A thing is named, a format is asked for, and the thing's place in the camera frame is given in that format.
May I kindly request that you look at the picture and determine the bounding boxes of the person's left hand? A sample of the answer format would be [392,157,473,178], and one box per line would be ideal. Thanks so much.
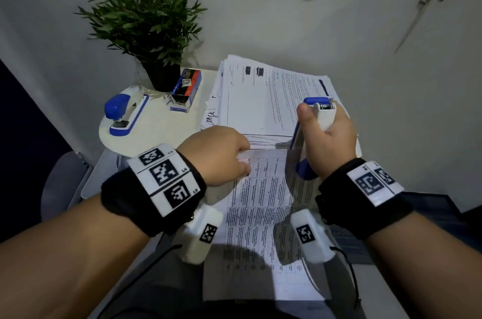
[176,125,252,188]

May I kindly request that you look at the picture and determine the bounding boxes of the person's right hand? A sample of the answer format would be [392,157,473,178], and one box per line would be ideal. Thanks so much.
[296,100,359,183]

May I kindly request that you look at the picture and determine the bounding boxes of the blue white stapler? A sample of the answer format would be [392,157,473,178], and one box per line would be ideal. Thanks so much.
[104,85,151,138]
[289,96,337,182]

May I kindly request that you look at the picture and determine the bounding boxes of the stack of printed papers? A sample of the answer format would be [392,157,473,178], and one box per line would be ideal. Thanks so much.
[200,54,364,160]

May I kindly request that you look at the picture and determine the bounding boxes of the printed paper bundle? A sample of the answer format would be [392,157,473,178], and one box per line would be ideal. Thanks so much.
[202,148,334,302]

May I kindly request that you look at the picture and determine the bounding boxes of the blue staples box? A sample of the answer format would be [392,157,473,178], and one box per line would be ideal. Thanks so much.
[168,68,203,113]

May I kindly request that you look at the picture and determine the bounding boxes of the person's left forearm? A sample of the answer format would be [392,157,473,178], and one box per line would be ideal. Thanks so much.
[0,194,152,319]

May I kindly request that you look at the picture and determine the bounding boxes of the person's right forearm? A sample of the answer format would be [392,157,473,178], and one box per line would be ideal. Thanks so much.
[365,211,482,319]

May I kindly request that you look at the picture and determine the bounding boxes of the person's grey trousers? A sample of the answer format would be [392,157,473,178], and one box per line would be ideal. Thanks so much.
[94,236,367,319]

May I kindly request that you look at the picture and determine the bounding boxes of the grey round stool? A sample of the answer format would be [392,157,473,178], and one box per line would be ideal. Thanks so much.
[40,151,91,223]

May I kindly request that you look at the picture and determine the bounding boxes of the green potted plant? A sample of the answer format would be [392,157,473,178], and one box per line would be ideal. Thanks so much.
[75,0,208,93]

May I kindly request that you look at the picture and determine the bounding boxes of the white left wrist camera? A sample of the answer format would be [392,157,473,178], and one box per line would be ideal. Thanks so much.
[177,204,225,266]

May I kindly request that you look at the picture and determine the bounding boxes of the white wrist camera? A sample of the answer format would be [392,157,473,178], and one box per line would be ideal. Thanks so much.
[177,204,225,266]
[290,209,336,264]

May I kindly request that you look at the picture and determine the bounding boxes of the black left wrist strap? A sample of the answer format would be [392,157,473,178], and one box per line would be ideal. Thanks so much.
[100,143,208,238]

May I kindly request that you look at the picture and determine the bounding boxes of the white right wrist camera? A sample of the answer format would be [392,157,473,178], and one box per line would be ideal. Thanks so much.
[290,209,336,264]

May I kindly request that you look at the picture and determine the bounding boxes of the black right camera cable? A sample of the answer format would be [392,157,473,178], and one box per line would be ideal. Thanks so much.
[329,246,363,310]

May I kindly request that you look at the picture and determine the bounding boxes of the black camera cable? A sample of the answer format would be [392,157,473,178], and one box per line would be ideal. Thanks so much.
[96,243,184,319]
[329,246,363,310]

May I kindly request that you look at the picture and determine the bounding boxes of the black left camera cable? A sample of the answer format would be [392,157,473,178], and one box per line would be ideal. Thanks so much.
[96,243,184,319]

